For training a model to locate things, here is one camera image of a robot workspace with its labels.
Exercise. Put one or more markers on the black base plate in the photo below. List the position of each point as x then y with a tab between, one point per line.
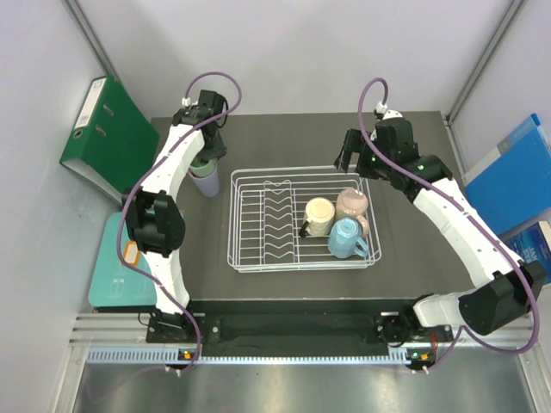
306	327

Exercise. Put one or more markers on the blue mug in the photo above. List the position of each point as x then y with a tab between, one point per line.
345	239

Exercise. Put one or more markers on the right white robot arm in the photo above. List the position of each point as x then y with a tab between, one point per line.
503	283

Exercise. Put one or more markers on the blue folder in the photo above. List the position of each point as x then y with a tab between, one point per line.
511	184

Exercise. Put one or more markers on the teal cutting board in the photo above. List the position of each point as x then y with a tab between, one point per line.
116	285

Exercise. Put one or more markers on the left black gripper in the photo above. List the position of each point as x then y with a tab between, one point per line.
217	151

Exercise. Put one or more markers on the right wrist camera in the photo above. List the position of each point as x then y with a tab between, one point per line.
383	112

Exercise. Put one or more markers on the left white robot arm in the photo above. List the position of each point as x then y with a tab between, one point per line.
154	222

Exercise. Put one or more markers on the Jane Eyre book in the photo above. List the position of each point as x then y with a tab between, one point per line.
533	244

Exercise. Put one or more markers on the pink mug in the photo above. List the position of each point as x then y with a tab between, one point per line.
353	203

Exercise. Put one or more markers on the cream mug black handle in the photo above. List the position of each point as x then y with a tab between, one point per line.
318	218

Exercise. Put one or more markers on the green cup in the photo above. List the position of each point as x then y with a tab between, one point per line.
201	168

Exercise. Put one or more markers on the white wire dish rack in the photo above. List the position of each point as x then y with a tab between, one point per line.
268	209

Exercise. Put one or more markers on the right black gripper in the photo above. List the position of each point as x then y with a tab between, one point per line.
353	143

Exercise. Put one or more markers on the green ring binder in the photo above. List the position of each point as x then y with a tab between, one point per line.
112	144

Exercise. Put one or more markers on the aluminium rail frame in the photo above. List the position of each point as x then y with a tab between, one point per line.
255	362

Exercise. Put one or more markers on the purple cup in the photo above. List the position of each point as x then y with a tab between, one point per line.
209	186

